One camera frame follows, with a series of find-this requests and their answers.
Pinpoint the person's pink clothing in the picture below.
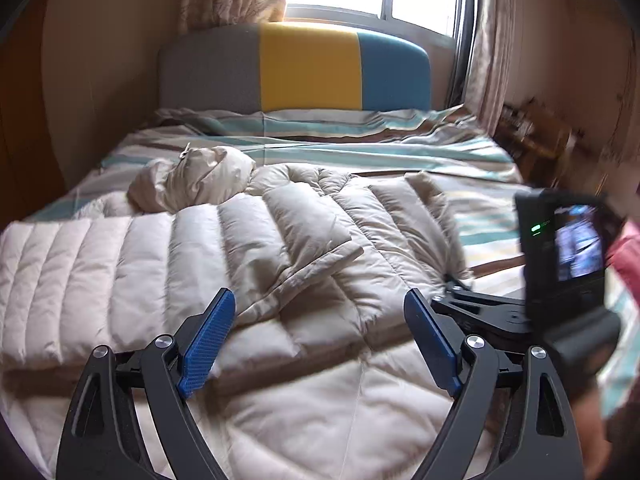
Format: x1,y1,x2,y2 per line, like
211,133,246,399
607,222,640,291

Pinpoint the striped bed sheet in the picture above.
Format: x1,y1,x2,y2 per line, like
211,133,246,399
25,107,640,461

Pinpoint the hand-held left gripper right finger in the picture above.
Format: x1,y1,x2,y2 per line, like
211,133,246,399
404,287,586,480

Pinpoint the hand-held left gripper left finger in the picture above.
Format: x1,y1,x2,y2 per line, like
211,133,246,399
56,287,236,480

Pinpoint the beige down jacket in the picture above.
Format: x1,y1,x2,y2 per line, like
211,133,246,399
0,146,501,480

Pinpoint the brown wooden wardrobe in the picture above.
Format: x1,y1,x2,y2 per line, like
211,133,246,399
0,0,67,226

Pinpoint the wooden bedside table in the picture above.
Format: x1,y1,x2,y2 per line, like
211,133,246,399
495,95,578,188

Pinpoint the striped pillow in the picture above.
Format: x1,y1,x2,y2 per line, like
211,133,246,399
150,106,466,142

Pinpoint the grey yellow blue headboard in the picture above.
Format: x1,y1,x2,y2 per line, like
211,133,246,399
159,21,432,113

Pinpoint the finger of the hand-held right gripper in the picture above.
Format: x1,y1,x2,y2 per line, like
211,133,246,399
432,297,502,339
445,280,526,312

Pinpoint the person's right hand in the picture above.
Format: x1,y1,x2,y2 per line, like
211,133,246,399
570,380,615,480

